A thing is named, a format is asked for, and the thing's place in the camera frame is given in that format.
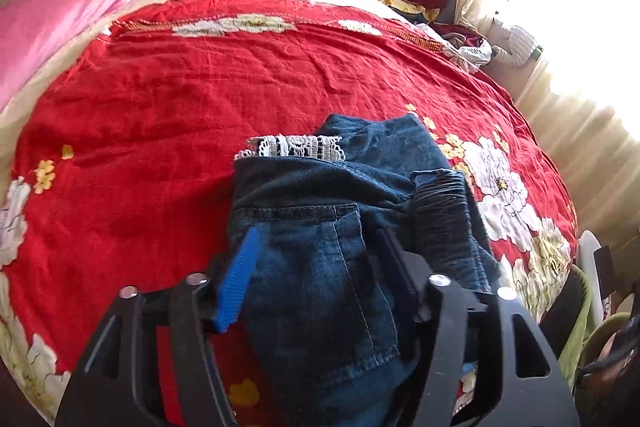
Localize blue denim pants lace trim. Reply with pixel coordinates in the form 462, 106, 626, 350
227, 112, 503, 427

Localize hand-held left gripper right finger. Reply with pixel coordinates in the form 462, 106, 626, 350
377, 227, 581, 427

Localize person's green clothing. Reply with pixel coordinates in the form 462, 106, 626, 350
557, 267, 640, 408

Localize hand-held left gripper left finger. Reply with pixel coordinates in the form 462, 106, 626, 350
55, 227, 262, 427

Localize white plastic object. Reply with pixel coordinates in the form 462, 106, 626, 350
577, 229, 608, 323

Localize red floral bedspread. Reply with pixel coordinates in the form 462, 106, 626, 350
0, 0, 578, 425

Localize pink blanket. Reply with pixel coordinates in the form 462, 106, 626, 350
0, 0, 146, 108

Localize dark red patterned cloth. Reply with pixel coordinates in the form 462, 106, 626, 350
430, 22, 496, 72

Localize cream curtain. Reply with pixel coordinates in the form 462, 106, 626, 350
450, 0, 640, 228

